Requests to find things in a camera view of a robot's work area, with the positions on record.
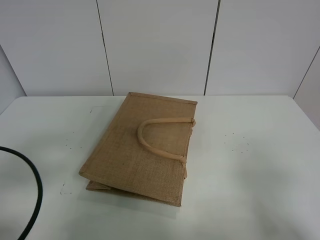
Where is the brown linen tote bag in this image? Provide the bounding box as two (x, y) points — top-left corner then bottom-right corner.
(79, 92), (197, 207)

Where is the black cable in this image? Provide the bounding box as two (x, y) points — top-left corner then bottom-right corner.
(0, 146), (43, 240)

